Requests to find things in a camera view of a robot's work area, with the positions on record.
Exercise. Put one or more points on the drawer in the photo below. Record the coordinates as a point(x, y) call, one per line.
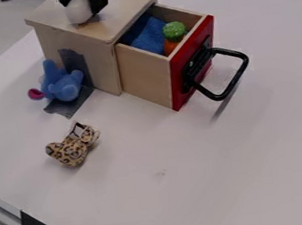
point(151, 73)

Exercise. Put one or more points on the orange toy carrot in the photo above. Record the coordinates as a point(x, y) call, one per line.
point(173, 35)

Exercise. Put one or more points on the white plush toy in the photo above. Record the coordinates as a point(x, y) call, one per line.
point(78, 11)

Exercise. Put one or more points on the blue plush toy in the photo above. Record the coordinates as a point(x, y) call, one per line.
point(60, 83)

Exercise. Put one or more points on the leopard print plush toy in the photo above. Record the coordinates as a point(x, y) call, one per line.
point(72, 149)

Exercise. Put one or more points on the cabinet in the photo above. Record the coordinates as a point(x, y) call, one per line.
point(77, 48)

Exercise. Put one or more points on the grey tape patch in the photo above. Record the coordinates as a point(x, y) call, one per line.
point(73, 62)

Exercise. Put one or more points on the blue cloth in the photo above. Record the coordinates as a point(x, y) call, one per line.
point(150, 36)

